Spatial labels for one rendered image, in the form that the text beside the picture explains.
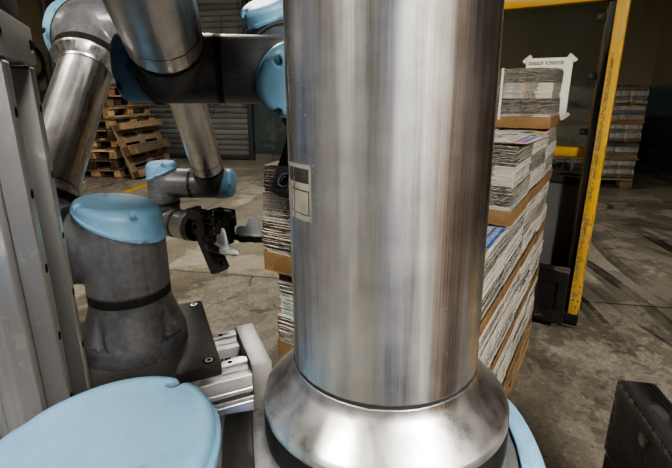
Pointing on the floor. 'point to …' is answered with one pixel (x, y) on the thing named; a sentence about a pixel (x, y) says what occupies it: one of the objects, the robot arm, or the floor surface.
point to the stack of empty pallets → (98, 163)
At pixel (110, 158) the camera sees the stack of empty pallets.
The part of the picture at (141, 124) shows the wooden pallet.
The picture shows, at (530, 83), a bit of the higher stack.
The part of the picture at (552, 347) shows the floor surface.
